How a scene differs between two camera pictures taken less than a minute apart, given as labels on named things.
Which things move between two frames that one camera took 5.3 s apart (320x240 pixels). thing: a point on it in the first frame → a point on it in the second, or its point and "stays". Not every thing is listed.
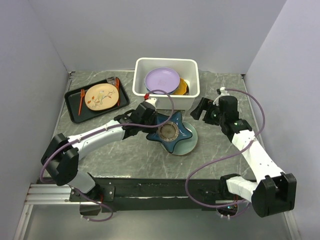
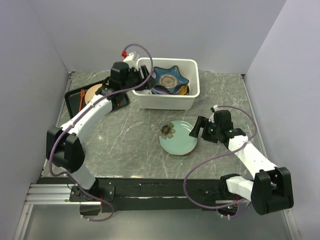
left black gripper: (154, 116) → (136, 72)
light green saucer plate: (185, 146) stays
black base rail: (125, 194) stays
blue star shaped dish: (175, 131) → (169, 78)
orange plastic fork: (82, 95) stays
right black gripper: (205, 105) → (201, 122)
